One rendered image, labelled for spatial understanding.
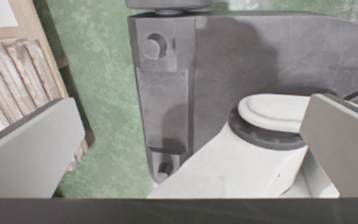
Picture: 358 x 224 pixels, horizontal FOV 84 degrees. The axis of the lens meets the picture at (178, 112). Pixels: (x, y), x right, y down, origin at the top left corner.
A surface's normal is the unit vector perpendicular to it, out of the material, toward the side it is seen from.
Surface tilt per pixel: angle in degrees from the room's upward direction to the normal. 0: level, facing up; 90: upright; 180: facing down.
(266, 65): 0
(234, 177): 90
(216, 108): 0
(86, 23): 0
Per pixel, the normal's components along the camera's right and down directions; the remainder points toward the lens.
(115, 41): -0.22, 0.51
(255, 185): -0.03, -0.86
